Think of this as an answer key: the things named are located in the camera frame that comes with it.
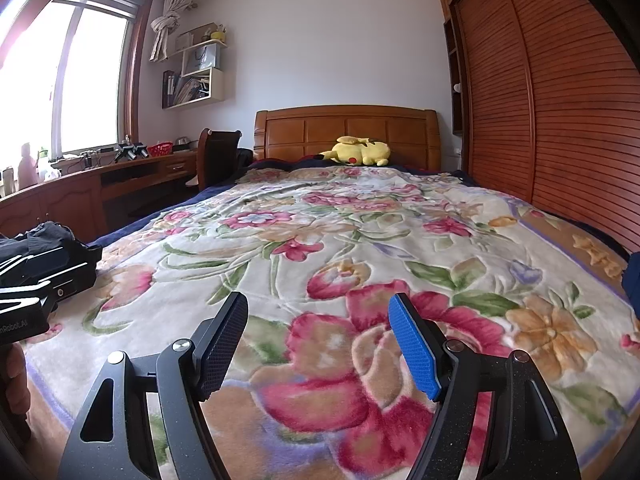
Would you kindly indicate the yellow plush toy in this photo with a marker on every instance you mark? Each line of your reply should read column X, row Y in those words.
column 350, row 152

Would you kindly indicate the white paper bag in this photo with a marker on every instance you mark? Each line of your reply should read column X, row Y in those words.
column 204, row 57

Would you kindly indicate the blue suit jacket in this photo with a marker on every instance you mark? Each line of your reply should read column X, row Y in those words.
column 634, row 285

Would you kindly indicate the wooden chair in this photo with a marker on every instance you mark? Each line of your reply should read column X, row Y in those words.
column 220, row 155

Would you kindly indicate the black garment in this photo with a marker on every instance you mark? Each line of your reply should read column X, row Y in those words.
column 45, row 235

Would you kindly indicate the grey metal container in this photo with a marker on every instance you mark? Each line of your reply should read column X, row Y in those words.
column 182, row 144

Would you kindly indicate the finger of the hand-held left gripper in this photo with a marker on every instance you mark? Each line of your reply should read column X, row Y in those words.
column 67, row 287
column 65, row 257

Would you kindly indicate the white wall shelf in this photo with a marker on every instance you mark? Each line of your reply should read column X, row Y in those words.
column 216, row 85

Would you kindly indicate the green capped bottle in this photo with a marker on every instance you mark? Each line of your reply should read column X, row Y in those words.
column 44, row 157

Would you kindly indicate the red plastic basket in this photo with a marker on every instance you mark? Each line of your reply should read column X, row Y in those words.
column 160, row 149

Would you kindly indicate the wood-framed window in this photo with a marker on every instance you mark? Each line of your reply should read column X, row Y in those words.
column 85, row 85

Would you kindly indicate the dark upright folders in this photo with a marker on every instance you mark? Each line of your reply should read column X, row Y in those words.
column 171, row 90

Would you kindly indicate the person's left hand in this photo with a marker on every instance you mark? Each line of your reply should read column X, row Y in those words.
column 14, row 385

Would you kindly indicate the black desktop device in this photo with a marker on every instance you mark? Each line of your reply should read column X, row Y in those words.
column 131, row 152

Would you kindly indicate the pale pink bottle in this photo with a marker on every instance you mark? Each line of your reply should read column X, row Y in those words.
column 27, row 165

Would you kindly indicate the tied beige curtain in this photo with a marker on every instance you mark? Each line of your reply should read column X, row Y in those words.
column 167, row 25

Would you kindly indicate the stack of leaning papers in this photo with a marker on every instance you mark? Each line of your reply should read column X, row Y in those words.
column 192, row 91

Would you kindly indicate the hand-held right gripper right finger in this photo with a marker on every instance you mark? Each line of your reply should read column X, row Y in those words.
column 415, row 350

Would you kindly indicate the floral plush blanket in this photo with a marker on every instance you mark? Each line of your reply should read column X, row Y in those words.
column 350, row 240

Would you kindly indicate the wooden louvred wardrobe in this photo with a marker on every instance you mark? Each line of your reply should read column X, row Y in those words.
column 550, row 110

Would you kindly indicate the brown cardboard box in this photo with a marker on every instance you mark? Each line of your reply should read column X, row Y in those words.
column 192, row 39

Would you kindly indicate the wooden bed headboard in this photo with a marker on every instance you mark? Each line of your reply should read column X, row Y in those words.
column 300, row 130

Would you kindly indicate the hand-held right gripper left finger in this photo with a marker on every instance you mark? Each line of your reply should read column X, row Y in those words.
column 222, row 345

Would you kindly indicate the wooden desk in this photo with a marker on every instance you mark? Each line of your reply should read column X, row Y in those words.
column 60, row 200

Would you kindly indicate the yellow cup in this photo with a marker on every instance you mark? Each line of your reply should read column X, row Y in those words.
column 217, row 35

